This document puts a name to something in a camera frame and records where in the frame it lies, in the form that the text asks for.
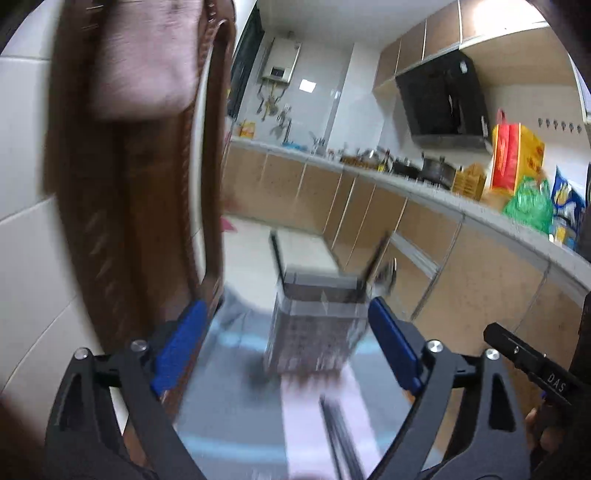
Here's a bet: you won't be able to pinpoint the brown wooden chair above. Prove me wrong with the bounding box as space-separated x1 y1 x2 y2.
0 0 242 480

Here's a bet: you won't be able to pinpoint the blue snack bag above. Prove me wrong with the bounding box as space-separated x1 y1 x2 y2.
549 168 586 250

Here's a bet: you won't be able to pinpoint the silver spoon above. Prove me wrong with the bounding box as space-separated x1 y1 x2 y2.
372 258 398 298

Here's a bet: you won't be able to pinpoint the pink dustpan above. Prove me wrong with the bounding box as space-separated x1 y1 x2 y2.
221 217 236 232

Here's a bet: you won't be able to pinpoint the white plastic utensil caddy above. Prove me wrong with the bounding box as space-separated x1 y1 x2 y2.
263 269 369 376

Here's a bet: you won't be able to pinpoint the white water heater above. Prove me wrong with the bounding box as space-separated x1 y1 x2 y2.
262 37 301 84

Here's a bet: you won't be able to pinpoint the grey pink patterned cloth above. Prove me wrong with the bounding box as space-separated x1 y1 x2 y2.
176 291 411 479

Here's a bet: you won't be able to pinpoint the yellow box on counter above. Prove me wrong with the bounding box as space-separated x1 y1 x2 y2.
238 120 256 139

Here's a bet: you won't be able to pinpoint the black range hood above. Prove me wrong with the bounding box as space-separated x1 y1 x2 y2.
394 49 492 151

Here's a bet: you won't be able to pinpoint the person's right hand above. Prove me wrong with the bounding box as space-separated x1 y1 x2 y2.
525 403 565 455

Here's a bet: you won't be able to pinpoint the upper wall cabinets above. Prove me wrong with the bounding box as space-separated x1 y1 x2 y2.
373 1 576 98

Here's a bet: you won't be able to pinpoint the red yellow shopping bag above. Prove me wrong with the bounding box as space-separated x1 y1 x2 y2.
490 108 545 196

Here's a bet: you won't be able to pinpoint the green plastic bag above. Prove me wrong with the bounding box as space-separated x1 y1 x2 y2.
503 176 554 235

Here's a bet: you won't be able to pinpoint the black wok pan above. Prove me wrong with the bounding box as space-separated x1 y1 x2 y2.
391 157 421 180

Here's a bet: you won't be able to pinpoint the wooden knife block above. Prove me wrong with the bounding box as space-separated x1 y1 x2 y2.
452 163 486 202

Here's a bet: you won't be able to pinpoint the black cooking pot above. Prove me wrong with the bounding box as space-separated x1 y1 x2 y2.
419 153 457 190

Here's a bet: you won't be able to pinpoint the pink towel on chair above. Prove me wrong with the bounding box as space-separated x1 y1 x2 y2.
90 1 204 121

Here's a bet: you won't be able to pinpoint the kitchen base cabinets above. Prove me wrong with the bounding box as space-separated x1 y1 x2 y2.
222 139 590 366

